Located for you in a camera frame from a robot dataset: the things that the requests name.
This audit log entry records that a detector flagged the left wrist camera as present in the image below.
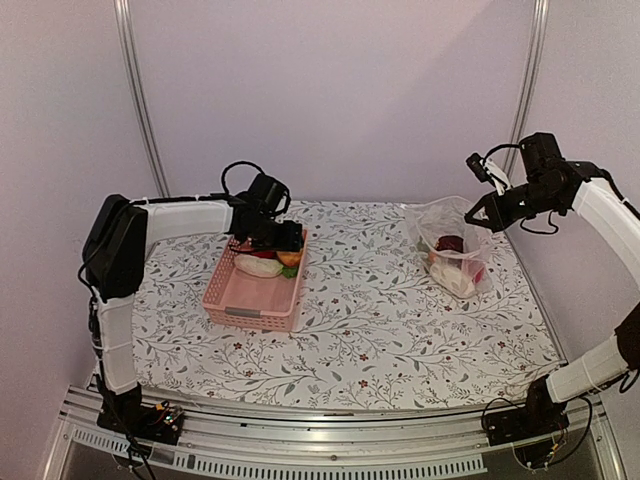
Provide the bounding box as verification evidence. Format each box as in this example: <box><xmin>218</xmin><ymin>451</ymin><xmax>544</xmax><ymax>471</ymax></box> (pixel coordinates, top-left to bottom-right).
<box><xmin>258</xmin><ymin>174</ymin><xmax>291</xmax><ymax>218</ymax></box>

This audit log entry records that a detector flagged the white toy radish with leaves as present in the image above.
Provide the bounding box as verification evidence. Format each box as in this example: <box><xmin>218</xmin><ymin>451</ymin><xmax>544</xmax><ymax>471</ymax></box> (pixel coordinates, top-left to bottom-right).
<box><xmin>416</xmin><ymin>239</ymin><xmax>478</xmax><ymax>299</ymax></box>

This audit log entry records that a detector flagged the dark maroon toy beet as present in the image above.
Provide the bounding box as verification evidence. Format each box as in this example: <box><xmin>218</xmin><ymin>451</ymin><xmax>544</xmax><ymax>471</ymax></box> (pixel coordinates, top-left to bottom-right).
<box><xmin>435</xmin><ymin>235</ymin><xmax>464</xmax><ymax>253</ymax></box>

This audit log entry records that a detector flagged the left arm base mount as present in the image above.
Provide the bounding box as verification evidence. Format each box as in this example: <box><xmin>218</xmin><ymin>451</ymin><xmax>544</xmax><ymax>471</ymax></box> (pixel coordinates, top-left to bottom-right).
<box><xmin>97</xmin><ymin>395</ymin><xmax>184</xmax><ymax>445</ymax></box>

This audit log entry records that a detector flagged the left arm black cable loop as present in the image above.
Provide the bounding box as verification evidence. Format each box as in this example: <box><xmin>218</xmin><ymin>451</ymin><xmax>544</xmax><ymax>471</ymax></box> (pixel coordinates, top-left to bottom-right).
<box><xmin>221</xmin><ymin>160</ymin><xmax>261</xmax><ymax>199</ymax></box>

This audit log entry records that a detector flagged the pink perforated plastic basket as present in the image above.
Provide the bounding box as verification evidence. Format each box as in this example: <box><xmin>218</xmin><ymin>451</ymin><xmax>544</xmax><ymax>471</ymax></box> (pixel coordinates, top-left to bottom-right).
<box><xmin>202</xmin><ymin>239</ymin><xmax>306</xmax><ymax>332</ymax></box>

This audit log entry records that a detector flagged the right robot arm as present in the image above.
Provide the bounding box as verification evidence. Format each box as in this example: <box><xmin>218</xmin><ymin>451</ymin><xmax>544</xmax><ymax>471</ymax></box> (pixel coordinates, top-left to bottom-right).
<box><xmin>464</xmin><ymin>132</ymin><xmax>639</xmax><ymax>436</ymax></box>

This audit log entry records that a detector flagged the right aluminium frame post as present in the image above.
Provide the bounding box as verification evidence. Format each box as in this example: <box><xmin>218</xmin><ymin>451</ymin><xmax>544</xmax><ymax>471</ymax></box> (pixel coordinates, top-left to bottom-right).
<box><xmin>502</xmin><ymin>0</ymin><xmax>550</xmax><ymax>174</ymax></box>

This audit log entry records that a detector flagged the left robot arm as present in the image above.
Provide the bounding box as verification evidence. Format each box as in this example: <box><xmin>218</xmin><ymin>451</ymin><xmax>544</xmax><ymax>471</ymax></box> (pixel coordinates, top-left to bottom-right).
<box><xmin>77</xmin><ymin>171</ymin><xmax>303</xmax><ymax>395</ymax></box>

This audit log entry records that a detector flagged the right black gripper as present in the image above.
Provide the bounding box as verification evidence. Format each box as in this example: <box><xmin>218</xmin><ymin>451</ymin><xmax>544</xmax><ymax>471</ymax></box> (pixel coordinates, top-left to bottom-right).
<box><xmin>465</xmin><ymin>178</ymin><xmax>563</xmax><ymax>233</ymax></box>

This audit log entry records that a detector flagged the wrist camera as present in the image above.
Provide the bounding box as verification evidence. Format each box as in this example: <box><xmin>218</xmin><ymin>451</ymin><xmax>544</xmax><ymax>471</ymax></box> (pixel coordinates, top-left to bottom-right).
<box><xmin>258</xmin><ymin>174</ymin><xmax>291</xmax><ymax>218</ymax></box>
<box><xmin>465</xmin><ymin>153</ymin><xmax>512</xmax><ymax>196</ymax></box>

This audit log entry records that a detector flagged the red knitted toy fruit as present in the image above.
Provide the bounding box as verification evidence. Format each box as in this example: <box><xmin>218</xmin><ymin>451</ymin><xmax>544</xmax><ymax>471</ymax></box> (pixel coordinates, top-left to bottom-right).
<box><xmin>251</xmin><ymin>251</ymin><xmax>277</xmax><ymax>259</ymax></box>

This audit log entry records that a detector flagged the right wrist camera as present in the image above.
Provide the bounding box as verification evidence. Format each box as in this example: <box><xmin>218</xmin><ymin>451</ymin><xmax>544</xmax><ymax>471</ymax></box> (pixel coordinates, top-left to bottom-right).
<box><xmin>465</xmin><ymin>153</ymin><xmax>512</xmax><ymax>196</ymax></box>

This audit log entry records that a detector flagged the clear zip top bag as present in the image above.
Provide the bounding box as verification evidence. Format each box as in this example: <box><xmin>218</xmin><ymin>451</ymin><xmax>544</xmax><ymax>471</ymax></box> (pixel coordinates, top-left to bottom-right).
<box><xmin>401</xmin><ymin>196</ymin><xmax>493</xmax><ymax>299</ymax></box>

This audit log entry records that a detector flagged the yellow toy pear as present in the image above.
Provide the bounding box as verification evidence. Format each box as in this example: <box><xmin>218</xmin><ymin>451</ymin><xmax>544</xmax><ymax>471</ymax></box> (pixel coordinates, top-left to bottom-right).
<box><xmin>276</xmin><ymin>250</ymin><xmax>303</xmax><ymax>268</ymax></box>

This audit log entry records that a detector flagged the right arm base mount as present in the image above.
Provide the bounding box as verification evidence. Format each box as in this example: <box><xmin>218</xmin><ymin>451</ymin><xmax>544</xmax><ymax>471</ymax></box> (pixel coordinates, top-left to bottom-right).
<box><xmin>480</xmin><ymin>393</ymin><xmax>569</xmax><ymax>471</ymax></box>

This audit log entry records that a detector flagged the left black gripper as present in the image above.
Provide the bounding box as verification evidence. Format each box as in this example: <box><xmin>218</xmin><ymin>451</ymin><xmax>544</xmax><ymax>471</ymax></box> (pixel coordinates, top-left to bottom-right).
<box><xmin>245</xmin><ymin>215</ymin><xmax>304</xmax><ymax>251</ymax></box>

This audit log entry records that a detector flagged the floral patterned table mat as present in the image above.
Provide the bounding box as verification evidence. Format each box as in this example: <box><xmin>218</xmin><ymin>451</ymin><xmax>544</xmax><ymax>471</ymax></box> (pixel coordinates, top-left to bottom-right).
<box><xmin>132</xmin><ymin>201</ymin><xmax>561</xmax><ymax>410</ymax></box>

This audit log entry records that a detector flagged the white toy cabbage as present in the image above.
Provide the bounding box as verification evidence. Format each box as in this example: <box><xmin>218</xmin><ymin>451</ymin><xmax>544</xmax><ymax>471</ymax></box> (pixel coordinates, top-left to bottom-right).
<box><xmin>234</xmin><ymin>254</ymin><xmax>283</xmax><ymax>278</ymax></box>

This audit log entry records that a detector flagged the aluminium frame post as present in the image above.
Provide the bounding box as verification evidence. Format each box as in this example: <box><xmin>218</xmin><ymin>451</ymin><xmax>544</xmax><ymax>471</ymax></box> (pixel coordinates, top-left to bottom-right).
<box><xmin>502</xmin><ymin>0</ymin><xmax>550</xmax><ymax>174</ymax></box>
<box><xmin>113</xmin><ymin>0</ymin><xmax>170</xmax><ymax>198</ymax></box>

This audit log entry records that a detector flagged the left aluminium frame post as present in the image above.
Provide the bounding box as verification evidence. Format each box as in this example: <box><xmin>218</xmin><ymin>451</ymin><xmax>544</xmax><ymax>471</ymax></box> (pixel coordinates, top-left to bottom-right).
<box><xmin>113</xmin><ymin>0</ymin><xmax>170</xmax><ymax>198</ymax></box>

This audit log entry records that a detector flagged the front aluminium rail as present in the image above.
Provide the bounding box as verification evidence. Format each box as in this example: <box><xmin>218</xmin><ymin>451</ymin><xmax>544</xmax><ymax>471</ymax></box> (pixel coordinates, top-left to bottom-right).
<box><xmin>42</xmin><ymin>385</ymin><xmax>630</xmax><ymax>479</ymax></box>

